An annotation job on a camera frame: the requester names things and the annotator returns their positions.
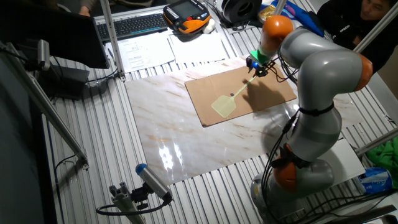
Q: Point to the green wrist flange plate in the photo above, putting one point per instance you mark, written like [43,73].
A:
[258,56]

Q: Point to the brown cardboard sheet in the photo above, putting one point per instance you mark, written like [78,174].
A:
[205,93]

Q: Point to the gold foil bag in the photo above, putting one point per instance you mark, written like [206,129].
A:
[265,12]

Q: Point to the blue tissue pack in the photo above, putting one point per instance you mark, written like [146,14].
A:
[374,180]

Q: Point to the black computer keyboard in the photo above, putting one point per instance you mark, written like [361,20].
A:
[133,25]

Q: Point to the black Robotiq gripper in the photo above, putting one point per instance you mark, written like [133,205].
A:
[255,65]

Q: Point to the slanted aluminium profile strut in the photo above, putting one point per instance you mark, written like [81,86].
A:
[46,105]
[376,28]
[376,142]

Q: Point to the upright aluminium profile post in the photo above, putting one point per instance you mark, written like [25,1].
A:
[112,40]

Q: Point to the black box under monitor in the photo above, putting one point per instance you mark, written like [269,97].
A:
[63,82]

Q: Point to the silver camera with blue cap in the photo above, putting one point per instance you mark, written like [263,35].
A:
[152,180]

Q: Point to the person in black shirt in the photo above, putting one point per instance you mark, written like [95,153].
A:
[351,25]

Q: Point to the white rounded plastic object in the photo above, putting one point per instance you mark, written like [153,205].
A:
[210,26]

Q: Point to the green cloth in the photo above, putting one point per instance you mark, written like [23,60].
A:
[385,158]

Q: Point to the black computer monitor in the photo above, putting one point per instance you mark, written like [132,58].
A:
[56,34]

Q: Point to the pale green plastic flyswatter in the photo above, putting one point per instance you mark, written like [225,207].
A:
[224,105]

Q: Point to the printed white paper sheet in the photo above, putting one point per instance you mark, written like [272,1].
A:
[199,48]
[143,53]

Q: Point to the marble pattern board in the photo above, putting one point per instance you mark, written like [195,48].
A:
[186,146]

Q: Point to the person in beige sleeve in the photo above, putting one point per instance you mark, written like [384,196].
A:
[84,8]

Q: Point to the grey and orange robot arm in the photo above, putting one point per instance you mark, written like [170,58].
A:
[323,71]

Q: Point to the orange and black teach pendant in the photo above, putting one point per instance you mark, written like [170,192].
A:
[186,14]

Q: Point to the silver camera on strut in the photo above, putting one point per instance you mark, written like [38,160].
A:
[43,54]

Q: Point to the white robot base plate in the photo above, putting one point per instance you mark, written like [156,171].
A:
[345,161]

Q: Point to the black filament spool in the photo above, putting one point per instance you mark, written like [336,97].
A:
[241,11]

